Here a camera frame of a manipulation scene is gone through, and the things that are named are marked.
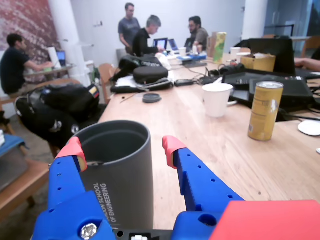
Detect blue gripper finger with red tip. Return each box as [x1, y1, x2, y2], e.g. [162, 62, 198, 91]
[31, 136, 119, 240]
[162, 135, 245, 214]

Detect wooden bench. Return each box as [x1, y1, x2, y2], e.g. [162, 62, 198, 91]
[0, 159, 51, 222]

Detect gray tumbler with white lettering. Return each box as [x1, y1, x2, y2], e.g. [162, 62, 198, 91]
[71, 120, 155, 230]

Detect blue cloth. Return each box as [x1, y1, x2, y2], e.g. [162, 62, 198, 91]
[0, 133, 27, 156]

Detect yellow drink can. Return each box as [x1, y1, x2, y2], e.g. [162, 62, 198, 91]
[247, 81, 285, 142]

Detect gray round lid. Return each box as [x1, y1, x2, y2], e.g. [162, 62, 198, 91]
[142, 92, 162, 104]

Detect small black case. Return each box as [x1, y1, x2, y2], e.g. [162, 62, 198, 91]
[174, 78, 195, 88]

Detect black backpack with flag patch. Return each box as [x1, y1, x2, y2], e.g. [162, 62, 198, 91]
[41, 83, 101, 119]

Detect gray and black pouch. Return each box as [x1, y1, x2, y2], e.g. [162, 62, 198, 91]
[110, 76, 175, 95]

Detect thin wooden stick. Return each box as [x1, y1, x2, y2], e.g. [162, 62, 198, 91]
[119, 95, 137, 104]

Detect black oval case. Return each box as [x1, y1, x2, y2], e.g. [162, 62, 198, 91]
[132, 65, 170, 85]

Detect blue and white box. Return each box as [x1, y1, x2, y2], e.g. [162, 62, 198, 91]
[175, 53, 209, 68]

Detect brown wooden chair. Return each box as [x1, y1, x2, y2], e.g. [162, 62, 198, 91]
[98, 62, 119, 105]

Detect black bag with white lettering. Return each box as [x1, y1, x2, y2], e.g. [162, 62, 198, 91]
[109, 54, 165, 82]

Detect brown cardboard box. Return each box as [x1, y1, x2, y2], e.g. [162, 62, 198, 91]
[240, 53, 277, 73]

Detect yellow green carton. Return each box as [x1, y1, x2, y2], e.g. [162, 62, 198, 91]
[212, 31, 228, 65]

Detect small dark laptop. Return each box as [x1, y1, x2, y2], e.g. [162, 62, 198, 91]
[56, 50, 67, 67]

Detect white paper roll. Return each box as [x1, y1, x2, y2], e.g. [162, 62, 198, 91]
[47, 46, 61, 70]

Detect man in navy shirt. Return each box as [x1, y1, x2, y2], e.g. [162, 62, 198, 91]
[0, 33, 55, 96]

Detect black open laptop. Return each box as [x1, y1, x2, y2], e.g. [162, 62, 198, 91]
[248, 37, 320, 81]

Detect bearded man olive shirt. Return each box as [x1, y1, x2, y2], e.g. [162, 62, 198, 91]
[185, 16, 210, 52]

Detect gray-haired person in black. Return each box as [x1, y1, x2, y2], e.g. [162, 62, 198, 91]
[132, 15, 162, 57]

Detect person in black sweater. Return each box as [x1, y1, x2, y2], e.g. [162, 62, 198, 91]
[294, 57, 320, 69]

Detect man in gray t-shirt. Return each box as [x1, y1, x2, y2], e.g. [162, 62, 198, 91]
[117, 2, 142, 55]

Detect red wrist camera mount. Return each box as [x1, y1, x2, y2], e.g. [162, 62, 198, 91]
[209, 199, 320, 240]

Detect black tangled cables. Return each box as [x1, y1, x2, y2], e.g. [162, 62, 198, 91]
[208, 63, 246, 79]

